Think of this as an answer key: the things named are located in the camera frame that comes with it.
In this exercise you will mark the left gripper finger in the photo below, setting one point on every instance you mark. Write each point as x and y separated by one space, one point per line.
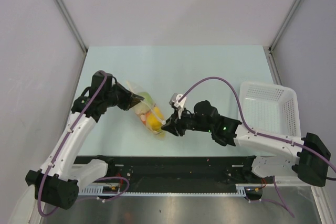
132 103
128 92

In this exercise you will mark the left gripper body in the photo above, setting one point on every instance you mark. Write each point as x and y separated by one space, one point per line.
119 97

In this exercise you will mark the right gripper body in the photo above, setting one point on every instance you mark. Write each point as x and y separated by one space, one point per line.
188 121

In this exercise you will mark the yellow fake bell pepper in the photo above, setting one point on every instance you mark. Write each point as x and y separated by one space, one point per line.
153 120

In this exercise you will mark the clear zip top bag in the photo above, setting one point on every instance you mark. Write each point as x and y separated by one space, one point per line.
142 109

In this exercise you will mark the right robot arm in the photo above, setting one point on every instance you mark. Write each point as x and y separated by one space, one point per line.
307 157

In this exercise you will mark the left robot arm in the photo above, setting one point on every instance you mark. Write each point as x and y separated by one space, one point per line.
55 183

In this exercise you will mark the green fake cabbage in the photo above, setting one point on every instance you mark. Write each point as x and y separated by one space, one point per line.
147 98

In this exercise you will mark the white perforated plastic basket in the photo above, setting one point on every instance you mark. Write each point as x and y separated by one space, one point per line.
269 110

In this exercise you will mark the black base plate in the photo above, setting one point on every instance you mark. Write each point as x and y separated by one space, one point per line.
181 175

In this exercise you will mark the left aluminium frame post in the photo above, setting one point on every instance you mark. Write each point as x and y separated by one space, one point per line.
61 6

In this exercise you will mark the aluminium frame post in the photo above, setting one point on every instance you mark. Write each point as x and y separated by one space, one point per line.
61 6
290 14

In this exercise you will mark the right aluminium frame post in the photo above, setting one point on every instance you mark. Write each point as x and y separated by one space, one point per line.
290 14

